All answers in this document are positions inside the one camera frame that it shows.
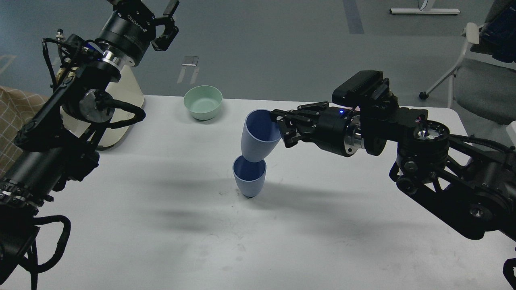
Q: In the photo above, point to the black gripper, image-left arm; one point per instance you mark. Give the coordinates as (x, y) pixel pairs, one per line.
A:
(128, 29)

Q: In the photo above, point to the black gripper, image-right arm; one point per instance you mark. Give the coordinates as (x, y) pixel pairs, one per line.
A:
(336, 130)

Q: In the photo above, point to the blue cup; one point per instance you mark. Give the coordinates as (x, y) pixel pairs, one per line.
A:
(249, 176)
(260, 136)

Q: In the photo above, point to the cream toaster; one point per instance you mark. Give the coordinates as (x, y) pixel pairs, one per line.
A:
(127, 90)

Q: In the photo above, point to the green bowl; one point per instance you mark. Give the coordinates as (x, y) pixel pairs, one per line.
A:
(203, 102)

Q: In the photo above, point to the beige checkered cloth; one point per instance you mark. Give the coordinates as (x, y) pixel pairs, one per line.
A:
(17, 107)

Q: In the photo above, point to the white desk base foot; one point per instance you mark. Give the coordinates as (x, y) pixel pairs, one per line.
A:
(426, 7)

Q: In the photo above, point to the grey office chair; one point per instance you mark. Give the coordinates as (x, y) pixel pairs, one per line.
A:
(486, 90)

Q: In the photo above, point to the black camera box on wrist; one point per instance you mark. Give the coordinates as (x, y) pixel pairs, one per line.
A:
(364, 87)

